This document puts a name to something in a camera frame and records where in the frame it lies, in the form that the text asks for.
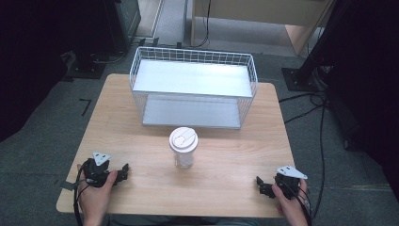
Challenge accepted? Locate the left hand-held gripper black cable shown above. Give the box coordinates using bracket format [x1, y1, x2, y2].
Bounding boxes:
[60, 160, 95, 226]

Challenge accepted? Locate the light wooden desk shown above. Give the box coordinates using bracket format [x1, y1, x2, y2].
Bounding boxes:
[190, 0, 334, 57]

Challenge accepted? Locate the hand-held gripper black cable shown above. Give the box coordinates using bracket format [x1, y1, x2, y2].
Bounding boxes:
[290, 183, 314, 226]
[60, 160, 95, 226]

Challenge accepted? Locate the black stand base plate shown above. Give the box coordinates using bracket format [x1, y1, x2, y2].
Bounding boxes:
[64, 51, 107, 80]

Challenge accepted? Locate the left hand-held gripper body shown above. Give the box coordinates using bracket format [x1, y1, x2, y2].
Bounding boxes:
[81, 152, 120, 188]

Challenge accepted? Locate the black hanging cable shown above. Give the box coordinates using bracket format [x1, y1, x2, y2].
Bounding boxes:
[187, 0, 213, 49]

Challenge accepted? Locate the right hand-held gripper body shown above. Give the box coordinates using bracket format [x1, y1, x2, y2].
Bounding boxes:
[274, 165, 309, 200]

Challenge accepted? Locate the black metal stand with base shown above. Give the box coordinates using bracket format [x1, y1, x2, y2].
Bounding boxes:
[280, 0, 356, 93]

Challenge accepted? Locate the long black floor cable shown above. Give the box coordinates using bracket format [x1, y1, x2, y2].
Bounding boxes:
[311, 102, 327, 219]

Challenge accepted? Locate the dark cabinet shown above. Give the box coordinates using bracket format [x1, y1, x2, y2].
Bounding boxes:
[104, 0, 142, 55]

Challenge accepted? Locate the right hand-held gripper black cable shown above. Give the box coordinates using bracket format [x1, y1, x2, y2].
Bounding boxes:
[290, 183, 314, 226]

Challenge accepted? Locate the clear cup with white lid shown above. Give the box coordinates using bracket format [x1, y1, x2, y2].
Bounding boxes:
[168, 126, 200, 170]

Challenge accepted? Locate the person's right hand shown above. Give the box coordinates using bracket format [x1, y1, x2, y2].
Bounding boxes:
[271, 178, 311, 218]

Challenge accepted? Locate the white wire shelf rack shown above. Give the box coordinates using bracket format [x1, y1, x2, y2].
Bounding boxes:
[128, 45, 260, 131]

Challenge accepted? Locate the person's left hand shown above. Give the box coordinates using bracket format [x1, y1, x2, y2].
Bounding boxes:
[76, 163, 119, 221]

